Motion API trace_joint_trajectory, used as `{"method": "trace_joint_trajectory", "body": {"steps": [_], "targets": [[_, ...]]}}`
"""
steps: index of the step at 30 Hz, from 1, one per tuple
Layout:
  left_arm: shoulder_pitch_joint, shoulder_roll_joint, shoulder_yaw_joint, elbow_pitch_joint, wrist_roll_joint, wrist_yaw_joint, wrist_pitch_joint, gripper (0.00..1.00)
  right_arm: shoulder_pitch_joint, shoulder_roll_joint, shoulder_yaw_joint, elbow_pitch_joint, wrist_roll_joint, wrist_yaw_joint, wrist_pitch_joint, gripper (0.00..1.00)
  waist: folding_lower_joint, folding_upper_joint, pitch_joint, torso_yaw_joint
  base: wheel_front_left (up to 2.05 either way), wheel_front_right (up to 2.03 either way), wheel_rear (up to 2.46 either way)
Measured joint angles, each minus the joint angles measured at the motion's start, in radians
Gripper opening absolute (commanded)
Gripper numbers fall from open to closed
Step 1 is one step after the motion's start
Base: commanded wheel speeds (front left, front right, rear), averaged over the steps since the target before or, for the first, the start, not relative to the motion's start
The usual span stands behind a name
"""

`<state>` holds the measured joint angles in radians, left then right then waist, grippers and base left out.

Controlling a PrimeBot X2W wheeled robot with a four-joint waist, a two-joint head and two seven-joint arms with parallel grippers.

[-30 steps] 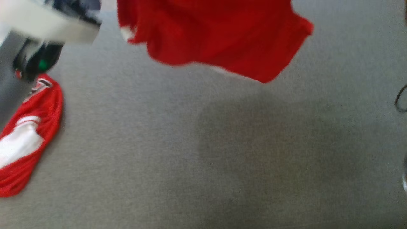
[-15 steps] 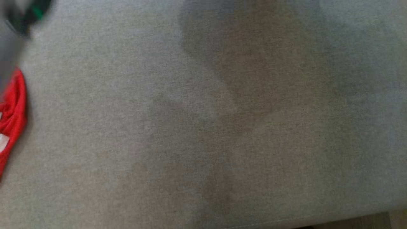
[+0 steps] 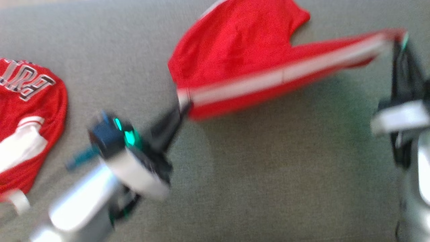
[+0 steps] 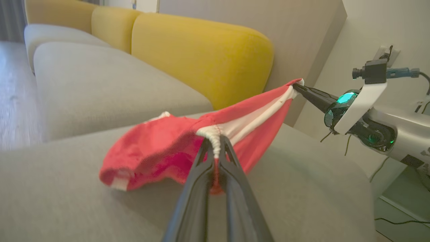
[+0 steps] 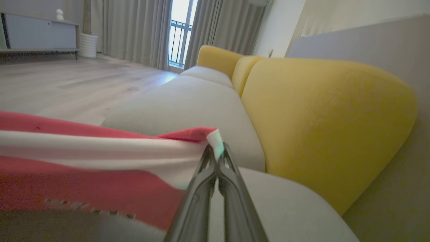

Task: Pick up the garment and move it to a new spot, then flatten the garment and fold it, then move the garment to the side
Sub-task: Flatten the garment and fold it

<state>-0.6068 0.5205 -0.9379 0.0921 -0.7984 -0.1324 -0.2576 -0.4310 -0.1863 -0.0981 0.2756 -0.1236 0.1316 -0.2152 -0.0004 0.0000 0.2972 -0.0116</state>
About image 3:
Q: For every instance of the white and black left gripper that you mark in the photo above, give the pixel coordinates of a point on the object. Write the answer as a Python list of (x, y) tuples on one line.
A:
[(141, 171)]

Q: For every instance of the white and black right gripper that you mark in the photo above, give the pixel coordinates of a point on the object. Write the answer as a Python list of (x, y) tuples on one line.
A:
[(399, 117)]

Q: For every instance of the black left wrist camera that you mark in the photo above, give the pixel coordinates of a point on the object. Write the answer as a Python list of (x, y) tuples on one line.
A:
[(107, 134)]

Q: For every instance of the red basketball jersey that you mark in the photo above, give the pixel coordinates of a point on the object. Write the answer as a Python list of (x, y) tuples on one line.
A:
[(30, 134)]

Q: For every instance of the red shorts with white stripe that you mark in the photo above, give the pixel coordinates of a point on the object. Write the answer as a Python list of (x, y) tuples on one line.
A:
[(235, 50)]

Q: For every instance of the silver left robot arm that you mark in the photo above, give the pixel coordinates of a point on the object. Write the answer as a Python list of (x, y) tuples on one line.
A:
[(80, 205)]

